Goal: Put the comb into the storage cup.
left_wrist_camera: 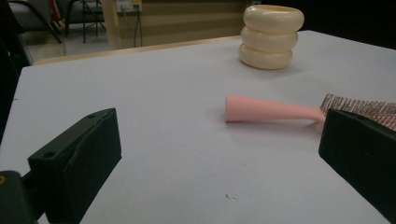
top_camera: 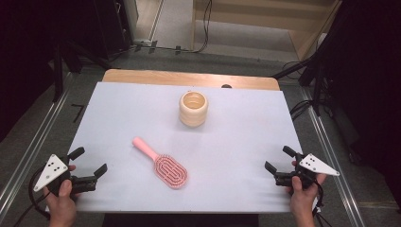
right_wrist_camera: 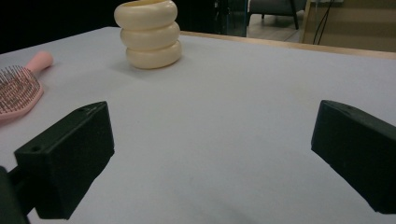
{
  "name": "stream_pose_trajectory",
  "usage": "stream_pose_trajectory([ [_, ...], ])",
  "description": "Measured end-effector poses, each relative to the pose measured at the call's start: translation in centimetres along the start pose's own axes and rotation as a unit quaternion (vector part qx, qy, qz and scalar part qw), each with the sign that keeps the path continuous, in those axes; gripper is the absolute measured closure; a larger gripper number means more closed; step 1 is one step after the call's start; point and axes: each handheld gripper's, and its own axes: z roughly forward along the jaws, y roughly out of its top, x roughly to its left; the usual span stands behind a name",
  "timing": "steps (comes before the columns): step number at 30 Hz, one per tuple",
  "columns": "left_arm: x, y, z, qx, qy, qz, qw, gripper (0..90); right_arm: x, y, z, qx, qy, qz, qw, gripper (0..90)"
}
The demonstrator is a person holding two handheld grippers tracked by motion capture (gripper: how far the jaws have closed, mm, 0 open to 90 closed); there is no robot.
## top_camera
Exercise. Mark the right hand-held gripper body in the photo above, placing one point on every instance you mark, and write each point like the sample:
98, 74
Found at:
315, 165

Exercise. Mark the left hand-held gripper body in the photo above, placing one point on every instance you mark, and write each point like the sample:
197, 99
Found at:
52, 171

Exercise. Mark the pink hairbrush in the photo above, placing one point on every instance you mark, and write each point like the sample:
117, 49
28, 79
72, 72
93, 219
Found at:
168, 170

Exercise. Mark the beige ribbed cup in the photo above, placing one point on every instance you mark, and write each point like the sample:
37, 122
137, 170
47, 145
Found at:
193, 109

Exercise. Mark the person's left hand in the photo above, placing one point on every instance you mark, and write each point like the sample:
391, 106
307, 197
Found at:
63, 201

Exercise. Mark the person's right hand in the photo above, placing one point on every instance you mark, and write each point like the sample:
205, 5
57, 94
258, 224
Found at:
302, 198

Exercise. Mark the black tripod stand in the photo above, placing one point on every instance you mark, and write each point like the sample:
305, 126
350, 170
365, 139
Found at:
315, 82
58, 72

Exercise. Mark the white board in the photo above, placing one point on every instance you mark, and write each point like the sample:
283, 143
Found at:
195, 148

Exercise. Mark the small black round object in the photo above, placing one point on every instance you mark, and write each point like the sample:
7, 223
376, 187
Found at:
226, 86

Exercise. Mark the wooden table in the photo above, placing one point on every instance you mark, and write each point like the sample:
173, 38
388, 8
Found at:
189, 78

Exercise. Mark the dark cabinet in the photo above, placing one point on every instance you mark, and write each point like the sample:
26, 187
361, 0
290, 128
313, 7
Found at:
113, 26

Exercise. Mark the metal floor rail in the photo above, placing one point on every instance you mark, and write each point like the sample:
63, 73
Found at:
331, 157
34, 145

